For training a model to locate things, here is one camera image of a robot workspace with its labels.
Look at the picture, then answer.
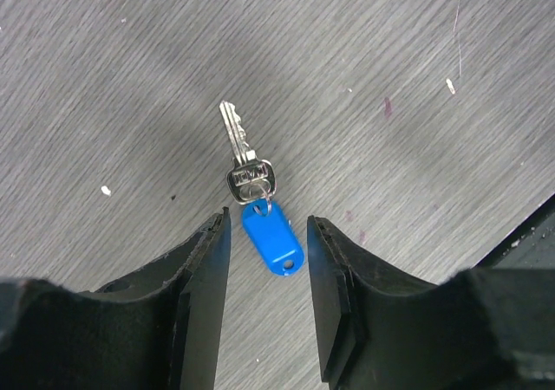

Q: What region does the silver key with blue tag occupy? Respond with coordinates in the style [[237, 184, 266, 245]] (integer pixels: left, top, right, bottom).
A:
[[219, 101, 304, 276]]

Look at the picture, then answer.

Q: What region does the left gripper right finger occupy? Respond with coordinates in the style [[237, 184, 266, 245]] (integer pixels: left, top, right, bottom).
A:
[[307, 216, 554, 389]]

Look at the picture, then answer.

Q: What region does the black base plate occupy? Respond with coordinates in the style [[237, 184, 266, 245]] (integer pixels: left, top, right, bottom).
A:
[[476, 196, 555, 270]]

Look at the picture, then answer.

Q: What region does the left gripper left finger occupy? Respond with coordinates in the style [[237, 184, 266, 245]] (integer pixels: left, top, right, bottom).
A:
[[1, 211, 231, 389]]

